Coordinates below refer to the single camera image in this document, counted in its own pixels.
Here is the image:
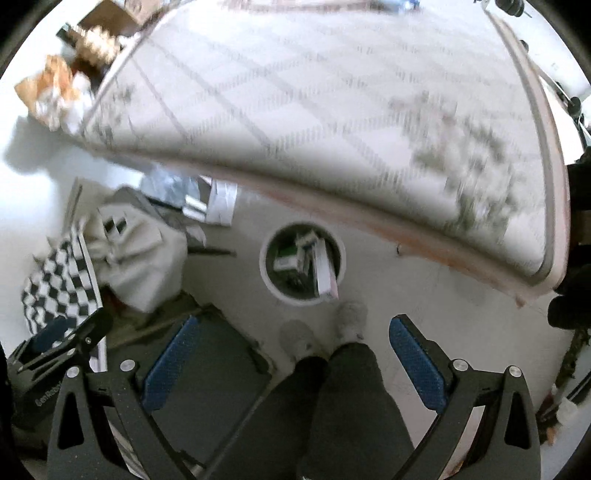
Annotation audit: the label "yellow plastic bag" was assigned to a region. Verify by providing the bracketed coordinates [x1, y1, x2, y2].
[14, 54, 94, 136]

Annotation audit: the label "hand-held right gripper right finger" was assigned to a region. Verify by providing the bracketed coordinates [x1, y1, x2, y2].
[389, 314, 542, 480]

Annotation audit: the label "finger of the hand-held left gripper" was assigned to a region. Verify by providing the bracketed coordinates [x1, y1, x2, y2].
[17, 306, 114, 373]
[9, 316, 75, 361]

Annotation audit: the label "golden bottle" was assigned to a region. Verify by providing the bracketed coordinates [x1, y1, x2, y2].
[69, 25, 126, 71]

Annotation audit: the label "round white bin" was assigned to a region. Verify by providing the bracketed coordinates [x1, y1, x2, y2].
[259, 222, 346, 306]

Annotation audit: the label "grey slipper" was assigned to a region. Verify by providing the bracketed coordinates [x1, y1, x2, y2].
[335, 301, 369, 343]
[279, 320, 319, 361]

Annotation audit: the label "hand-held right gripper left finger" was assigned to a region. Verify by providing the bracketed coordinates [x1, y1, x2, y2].
[46, 314, 202, 480]

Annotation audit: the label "person's dark trouser legs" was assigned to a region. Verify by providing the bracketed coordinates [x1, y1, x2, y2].
[217, 342, 416, 480]

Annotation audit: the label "small barbell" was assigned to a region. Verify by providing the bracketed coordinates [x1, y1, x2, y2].
[538, 69, 591, 140]

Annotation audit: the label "white paper packet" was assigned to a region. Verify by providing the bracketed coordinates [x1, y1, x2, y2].
[182, 178, 239, 227]

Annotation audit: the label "dark grey flat board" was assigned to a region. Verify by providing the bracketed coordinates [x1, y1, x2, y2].
[106, 314, 274, 468]

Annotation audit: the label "beige cloth bag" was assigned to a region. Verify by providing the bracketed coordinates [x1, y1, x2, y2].
[85, 187, 190, 315]

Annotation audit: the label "black white checkered cloth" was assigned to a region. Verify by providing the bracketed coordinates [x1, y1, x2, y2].
[21, 222, 105, 371]

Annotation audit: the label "cardboard box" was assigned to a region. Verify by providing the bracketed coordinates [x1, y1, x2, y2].
[78, 0, 172, 36]

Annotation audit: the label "table with floral patterned top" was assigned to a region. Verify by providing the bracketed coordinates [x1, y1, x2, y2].
[81, 0, 571, 306]

